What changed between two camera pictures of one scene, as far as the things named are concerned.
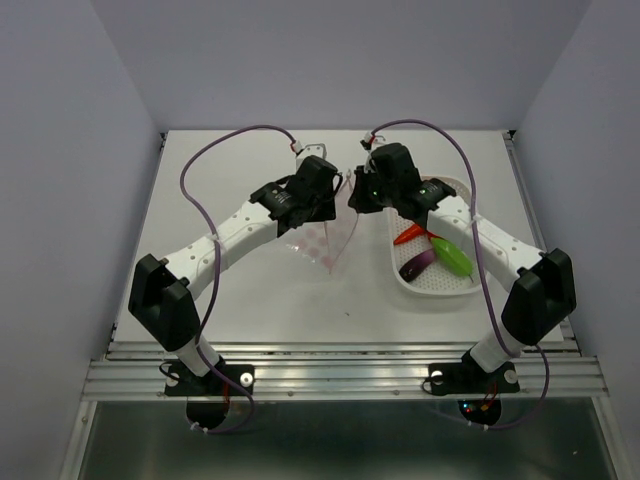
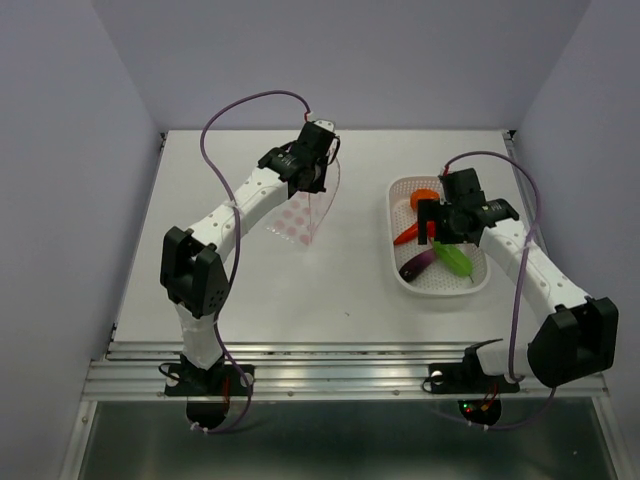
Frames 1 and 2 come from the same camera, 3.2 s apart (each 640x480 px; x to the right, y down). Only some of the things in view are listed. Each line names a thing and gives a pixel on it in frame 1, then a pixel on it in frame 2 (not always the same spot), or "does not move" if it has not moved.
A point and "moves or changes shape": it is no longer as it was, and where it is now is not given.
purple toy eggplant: (416, 265) does not move
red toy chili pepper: (414, 231) does not move
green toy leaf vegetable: (452, 258) does not move
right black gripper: (357, 199) → (429, 210)
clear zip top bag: (323, 243) moves or changes shape
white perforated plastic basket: (436, 278) does not move
